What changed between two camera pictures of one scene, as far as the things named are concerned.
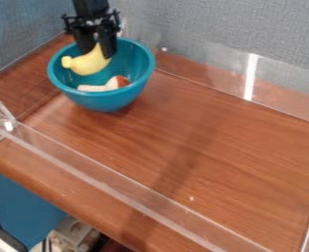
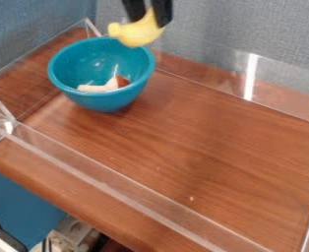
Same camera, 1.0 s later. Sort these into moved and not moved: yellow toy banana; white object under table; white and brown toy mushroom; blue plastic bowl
Moved: yellow toy banana
Not moved: blue plastic bowl; white and brown toy mushroom; white object under table
